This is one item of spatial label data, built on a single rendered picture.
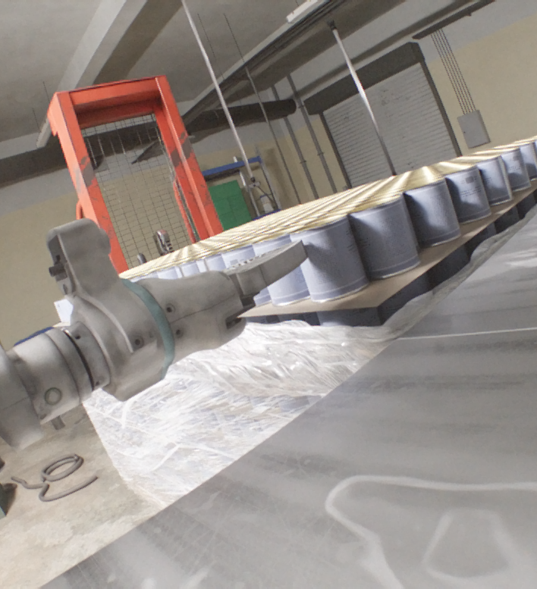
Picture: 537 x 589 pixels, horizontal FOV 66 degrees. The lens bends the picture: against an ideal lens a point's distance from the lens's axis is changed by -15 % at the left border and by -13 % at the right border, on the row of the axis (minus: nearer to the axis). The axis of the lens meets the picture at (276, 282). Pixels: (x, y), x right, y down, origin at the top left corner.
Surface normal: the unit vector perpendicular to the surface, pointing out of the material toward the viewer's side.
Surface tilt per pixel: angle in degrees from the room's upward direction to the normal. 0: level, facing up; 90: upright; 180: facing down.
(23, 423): 116
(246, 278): 91
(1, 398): 82
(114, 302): 61
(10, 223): 90
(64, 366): 82
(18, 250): 90
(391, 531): 0
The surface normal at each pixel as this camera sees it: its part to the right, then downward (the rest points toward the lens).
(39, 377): 0.59, -0.31
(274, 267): 0.79, -0.19
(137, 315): 0.40, -0.58
